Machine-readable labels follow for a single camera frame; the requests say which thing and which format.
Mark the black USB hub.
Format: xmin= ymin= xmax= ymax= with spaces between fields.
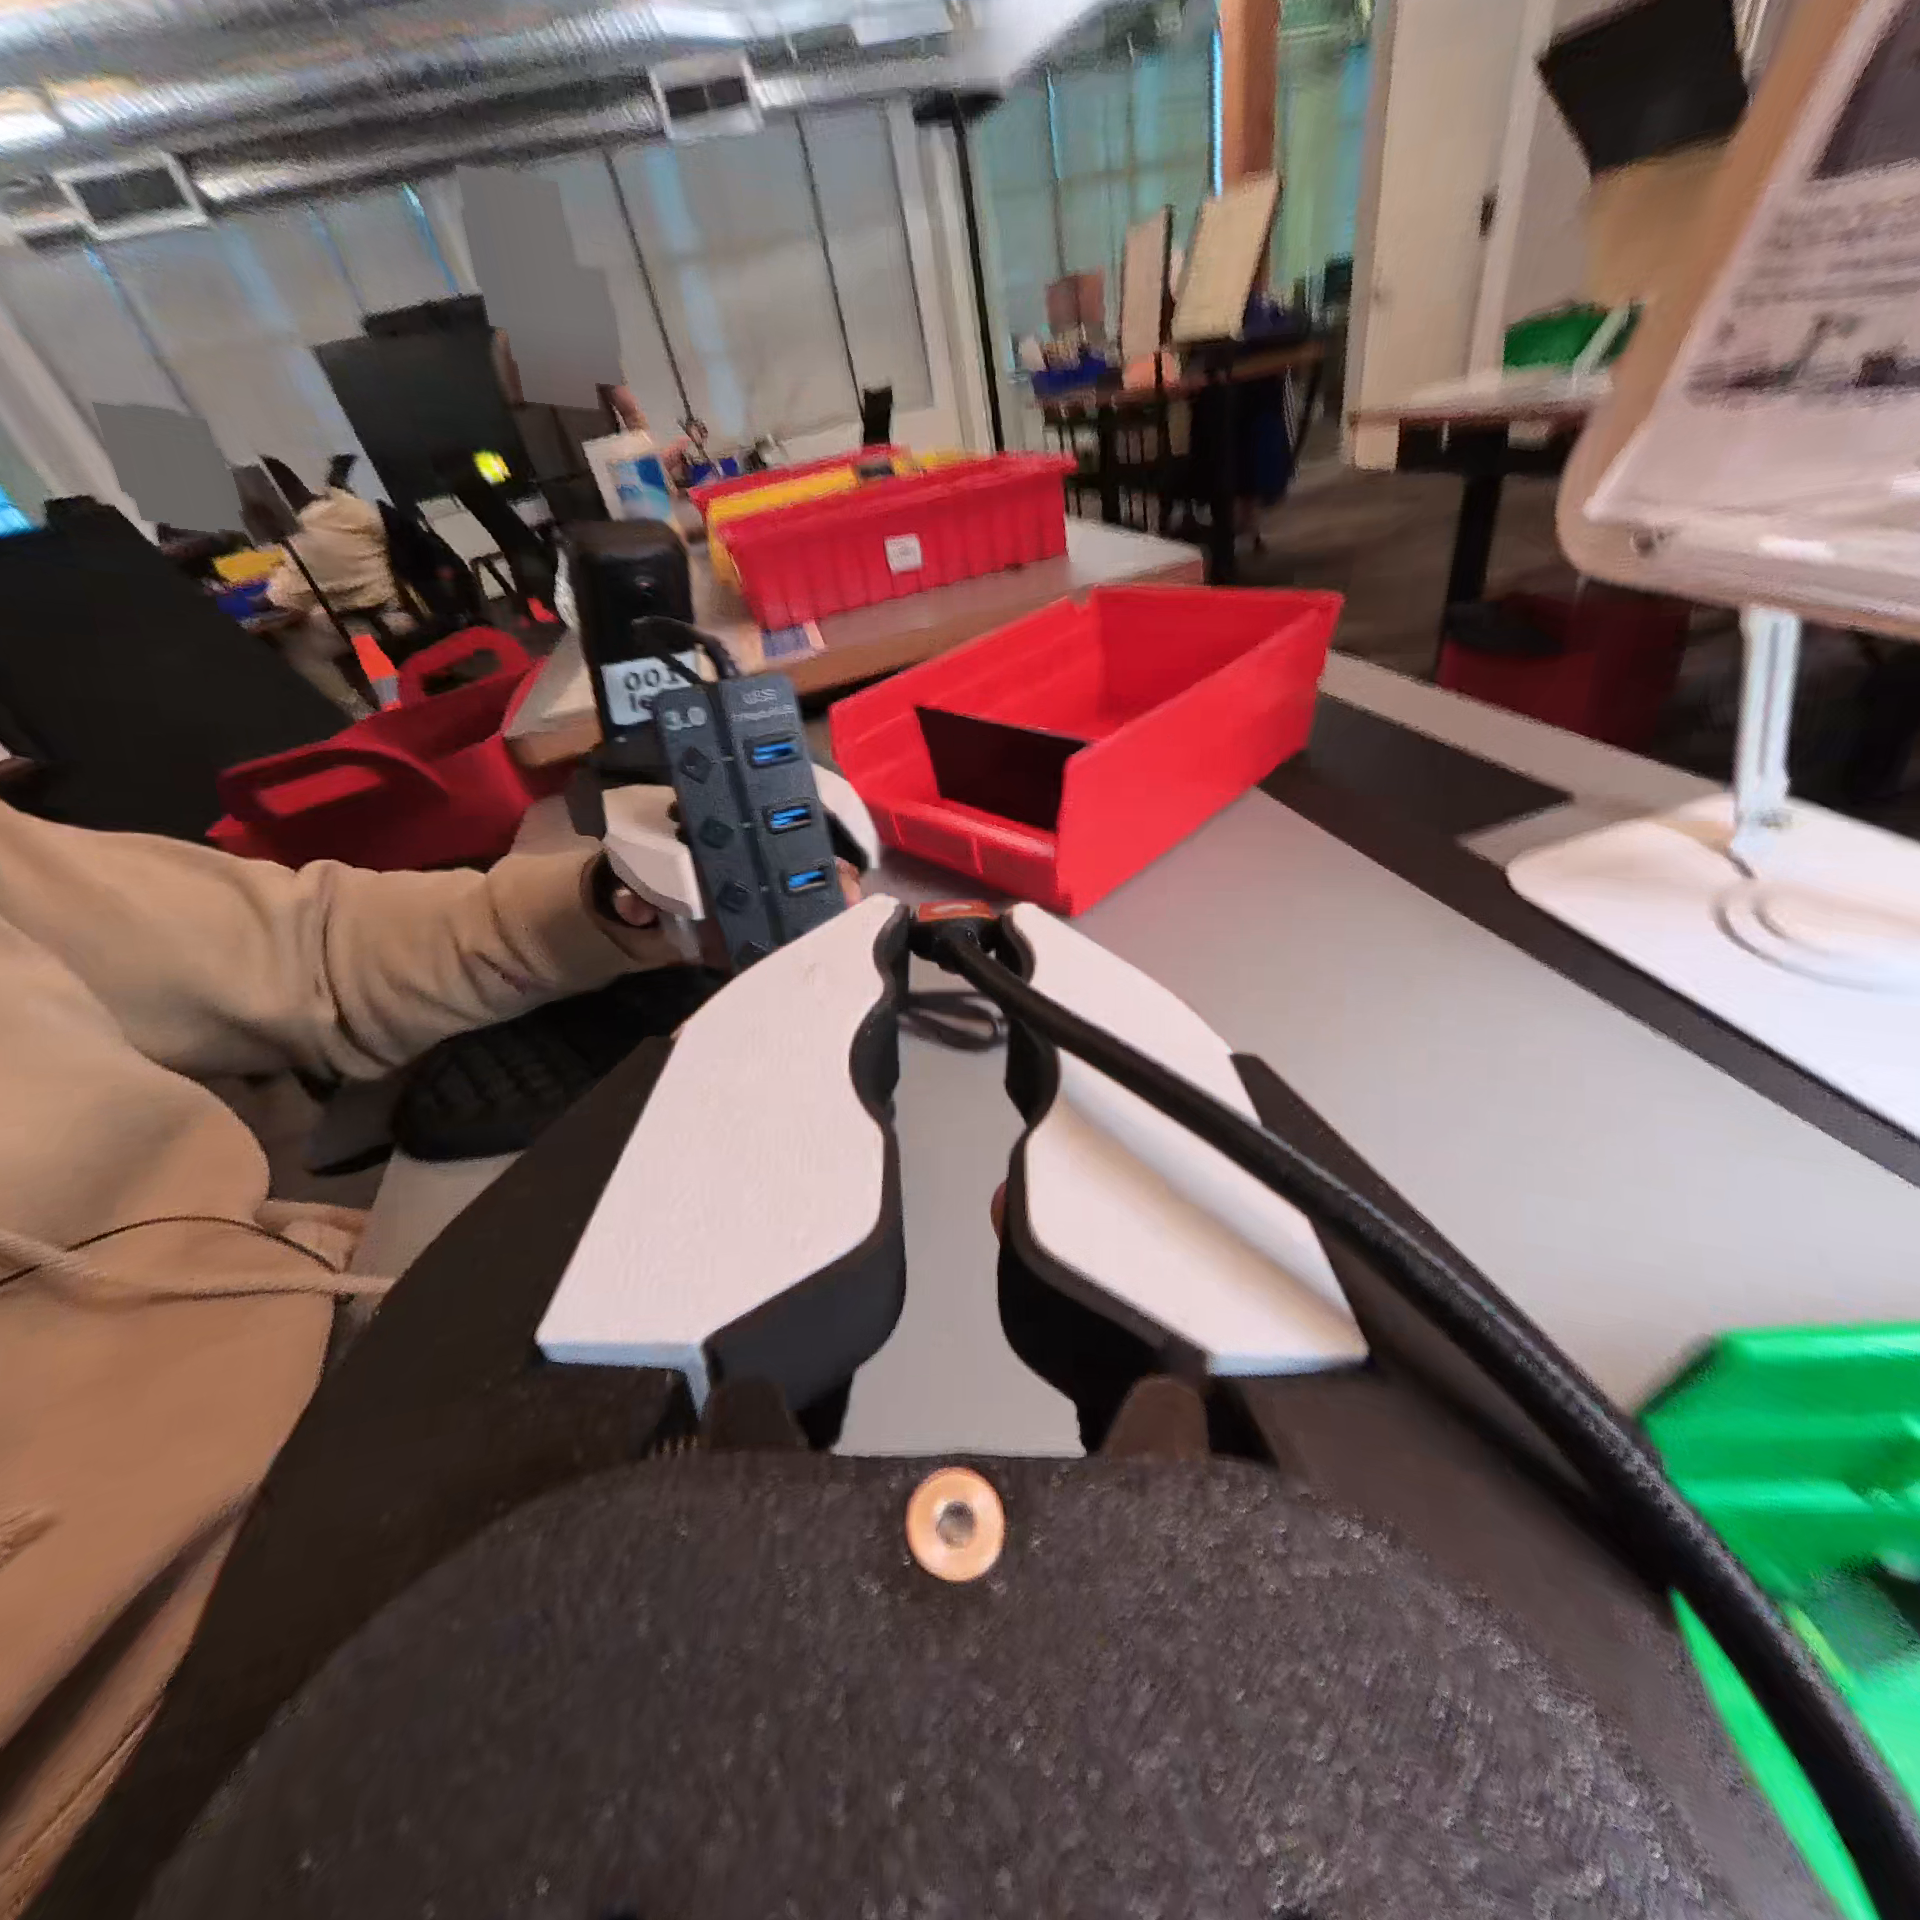
xmin=631 ymin=612 xmax=1023 ymax=1056
xmin=653 ymin=675 xmax=853 ymax=971

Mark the black panel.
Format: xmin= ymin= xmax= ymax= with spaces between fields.
xmin=1535 ymin=0 xmax=1754 ymax=176

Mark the red tote bag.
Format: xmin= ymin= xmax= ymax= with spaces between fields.
xmin=210 ymin=627 xmax=553 ymax=876

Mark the black office chair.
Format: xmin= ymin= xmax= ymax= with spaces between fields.
xmin=0 ymin=502 xmax=357 ymax=845

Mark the orange USB cable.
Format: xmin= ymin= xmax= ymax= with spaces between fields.
xmin=909 ymin=896 xmax=1920 ymax=1895

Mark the silver ventilation duct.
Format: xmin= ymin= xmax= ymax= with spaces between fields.
xmin=0 ymin=0 xmax=1113 ymax=213

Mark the person's left hand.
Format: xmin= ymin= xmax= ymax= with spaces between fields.
xmin=584 ymin=848 xmax=705 ymax=964

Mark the long wooden table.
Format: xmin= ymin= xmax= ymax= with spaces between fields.
xmin=504 ymin=516 xmax=1209 ymax=770

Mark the black floor lamp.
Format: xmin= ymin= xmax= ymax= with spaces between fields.
xmin=911 ymin=88 xmax=1011 ymax=455

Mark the thin black earphone cord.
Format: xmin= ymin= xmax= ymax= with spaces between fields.
xmin=0 ymin=1211 xmax=350 ymax=1291

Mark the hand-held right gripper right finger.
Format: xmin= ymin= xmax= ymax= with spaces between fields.
xmin=1000 ymin=903 xmax=1370 ymax=1442

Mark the person's left forearm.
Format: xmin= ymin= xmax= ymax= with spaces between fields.
xmin=0 ymin=802 xmax=663 ymax=1085

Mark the black bin divider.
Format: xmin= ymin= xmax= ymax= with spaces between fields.
xmin=914 ymin=704 xmax=1088 ymax=835

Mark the red crate on far table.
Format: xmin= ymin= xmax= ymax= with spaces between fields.
xmin=688 ymin=445 xmax=1082 ymax=636

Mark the green plastic bin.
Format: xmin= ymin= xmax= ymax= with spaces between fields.
xmin=1634 ymin=1324 xmax=1920 ymax=1920

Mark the black monitor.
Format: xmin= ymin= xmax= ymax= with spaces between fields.
xmin=312 ymin=300 xmax=607 ymax=522

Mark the paper sheet board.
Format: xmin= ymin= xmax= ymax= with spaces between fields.
xmin=1174 ymin=172 xmax=1288 ymax=347
xmin=1119 ymin=211 xmax=1177 ymax=357

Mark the wipes canister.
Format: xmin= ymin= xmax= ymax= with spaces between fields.
xmin=586 ymin=431 xmax=682 ymax=531

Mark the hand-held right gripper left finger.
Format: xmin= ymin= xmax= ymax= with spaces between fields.
xmin=535 ymin=896 xmax=911 ymax=1442

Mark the small green basket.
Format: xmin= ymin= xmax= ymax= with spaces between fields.
xmin=1502 ymin=300 xmax=1641 ymax=378

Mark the red plastic bin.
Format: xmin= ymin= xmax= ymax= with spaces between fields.
xmin=831 ymin=586 xmax=1346 ymax=922

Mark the instruction sheet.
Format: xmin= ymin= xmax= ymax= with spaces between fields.
xmin=1678 ymin=0 xmax=1920 ymax=410

